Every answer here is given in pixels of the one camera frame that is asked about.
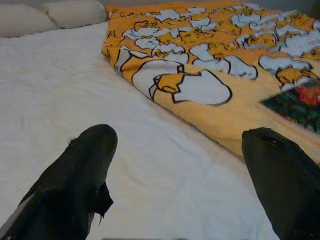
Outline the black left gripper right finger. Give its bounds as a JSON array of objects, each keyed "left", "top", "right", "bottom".
[{"left": 240, "top": 126, "right": 320, "bottom": 240}]

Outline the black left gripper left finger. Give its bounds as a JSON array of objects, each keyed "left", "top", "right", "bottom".
[{"left": 0, "top": 123, "right": 119, "bottom": 240}]

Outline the yellow cartoon print blanket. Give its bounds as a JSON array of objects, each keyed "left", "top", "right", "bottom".
[{"left": 100, "top": 0, "right": 320, "bottom": 166}]

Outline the white quilted mattress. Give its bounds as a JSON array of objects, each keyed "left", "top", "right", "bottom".
[{"left": 0, "top": 20, "right": 281, "bottom": 240}]

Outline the cream braided bolster pillow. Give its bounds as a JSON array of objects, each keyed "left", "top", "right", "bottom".
[{"left": 0, "top": 0, "right": 109, "bottom": 39}]

